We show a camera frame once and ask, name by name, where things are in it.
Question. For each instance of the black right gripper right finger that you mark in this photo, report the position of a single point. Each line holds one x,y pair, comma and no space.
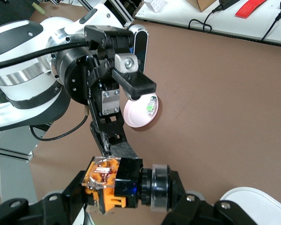
189,211

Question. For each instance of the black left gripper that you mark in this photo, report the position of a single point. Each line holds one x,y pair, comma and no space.
72,75

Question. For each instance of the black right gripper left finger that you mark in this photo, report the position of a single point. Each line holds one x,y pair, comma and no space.
68,199

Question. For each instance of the orange and black switch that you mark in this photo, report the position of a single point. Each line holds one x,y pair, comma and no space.
126,178

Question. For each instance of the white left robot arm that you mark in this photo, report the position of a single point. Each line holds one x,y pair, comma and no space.
14,82

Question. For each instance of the white lidded lunch box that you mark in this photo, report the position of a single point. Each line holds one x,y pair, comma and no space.
260,206

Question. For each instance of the brown cardboard box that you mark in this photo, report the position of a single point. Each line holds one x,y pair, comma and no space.
201,4

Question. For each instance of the pink round plate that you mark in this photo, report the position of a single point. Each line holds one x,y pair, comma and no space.
135,117

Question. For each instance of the small white carton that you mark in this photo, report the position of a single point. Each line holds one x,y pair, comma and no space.
157,5

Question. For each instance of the white side desk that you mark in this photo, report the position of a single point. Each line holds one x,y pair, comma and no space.
248,28

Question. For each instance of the red flat packet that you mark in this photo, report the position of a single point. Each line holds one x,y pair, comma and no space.
248,8

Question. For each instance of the green switch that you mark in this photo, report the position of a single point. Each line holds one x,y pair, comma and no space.
151,106

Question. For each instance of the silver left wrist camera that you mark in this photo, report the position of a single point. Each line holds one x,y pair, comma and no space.
141,42

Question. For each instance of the aluminium frame extrusion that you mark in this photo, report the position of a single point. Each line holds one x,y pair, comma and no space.
124,14
14,154

